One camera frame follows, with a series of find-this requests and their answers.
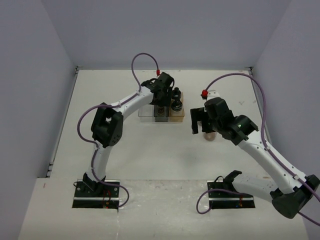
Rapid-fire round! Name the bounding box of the bottle with pink cap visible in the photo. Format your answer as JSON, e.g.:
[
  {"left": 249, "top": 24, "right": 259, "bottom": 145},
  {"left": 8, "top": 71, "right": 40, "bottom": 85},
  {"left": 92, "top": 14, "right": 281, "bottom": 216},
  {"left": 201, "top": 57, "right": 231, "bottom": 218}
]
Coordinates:
[{"left": 203, "top": 132, "right": 217, "bottom": 142}]

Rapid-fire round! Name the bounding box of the spice jar black cap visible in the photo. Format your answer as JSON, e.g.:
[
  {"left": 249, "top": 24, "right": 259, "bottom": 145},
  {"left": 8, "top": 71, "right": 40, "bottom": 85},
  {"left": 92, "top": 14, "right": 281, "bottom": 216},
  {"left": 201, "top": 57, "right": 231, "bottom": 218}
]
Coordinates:
[{"left": 155, "top": 105, "right": 168, "bottom": 117}]

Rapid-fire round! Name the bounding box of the brown bottle black spout cap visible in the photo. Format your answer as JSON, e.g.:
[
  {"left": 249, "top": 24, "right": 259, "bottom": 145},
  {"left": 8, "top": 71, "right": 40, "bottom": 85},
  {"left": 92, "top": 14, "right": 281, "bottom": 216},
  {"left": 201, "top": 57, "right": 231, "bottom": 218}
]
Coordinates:
[{"left": 171, "top": 87, "right": 182, "bottom": 100}]

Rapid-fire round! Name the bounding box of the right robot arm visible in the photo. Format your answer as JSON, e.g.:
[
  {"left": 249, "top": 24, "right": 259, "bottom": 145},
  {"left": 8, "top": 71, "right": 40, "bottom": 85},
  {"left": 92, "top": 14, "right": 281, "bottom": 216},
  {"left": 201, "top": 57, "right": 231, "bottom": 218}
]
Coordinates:
[{"left": 190, "top": 97, "right": 320, "bottom": 219}]

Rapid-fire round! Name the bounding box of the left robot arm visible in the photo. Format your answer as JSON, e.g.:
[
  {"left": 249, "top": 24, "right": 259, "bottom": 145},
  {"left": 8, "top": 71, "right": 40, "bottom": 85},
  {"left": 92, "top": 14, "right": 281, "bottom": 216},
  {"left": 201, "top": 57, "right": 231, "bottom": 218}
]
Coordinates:
[{"left": 82, "top": 72, "right": 174, "bottom": 197}]

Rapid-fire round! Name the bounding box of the clear plastic bin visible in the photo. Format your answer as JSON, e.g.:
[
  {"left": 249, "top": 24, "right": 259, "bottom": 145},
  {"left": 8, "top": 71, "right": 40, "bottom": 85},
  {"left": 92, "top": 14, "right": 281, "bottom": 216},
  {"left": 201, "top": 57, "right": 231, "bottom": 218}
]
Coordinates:
[{"left": 138, "top": 104, "right": 154, "bottom": 118}]

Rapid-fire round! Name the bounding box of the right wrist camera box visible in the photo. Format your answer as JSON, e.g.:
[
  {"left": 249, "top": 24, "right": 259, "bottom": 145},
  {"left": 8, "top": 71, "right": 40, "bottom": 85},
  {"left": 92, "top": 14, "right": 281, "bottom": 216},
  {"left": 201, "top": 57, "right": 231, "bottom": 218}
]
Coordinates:
[{"left": 200, "top": 89, "right": 220, "bottom": 101}]

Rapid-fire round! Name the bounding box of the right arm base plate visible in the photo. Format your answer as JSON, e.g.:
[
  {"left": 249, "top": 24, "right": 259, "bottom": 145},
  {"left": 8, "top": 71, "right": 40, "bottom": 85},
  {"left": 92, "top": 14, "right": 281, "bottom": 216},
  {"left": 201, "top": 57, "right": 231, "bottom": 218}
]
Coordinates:
[{"left": 207, "top": 181, "right": 253, "bottom": 199}]

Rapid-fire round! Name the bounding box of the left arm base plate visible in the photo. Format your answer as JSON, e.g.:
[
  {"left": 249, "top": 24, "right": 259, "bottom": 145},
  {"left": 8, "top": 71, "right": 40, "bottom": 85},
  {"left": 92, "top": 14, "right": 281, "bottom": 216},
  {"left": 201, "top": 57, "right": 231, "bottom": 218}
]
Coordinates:
[{"left": 73, "top": 180, "right": 120, "bottom": 200}]

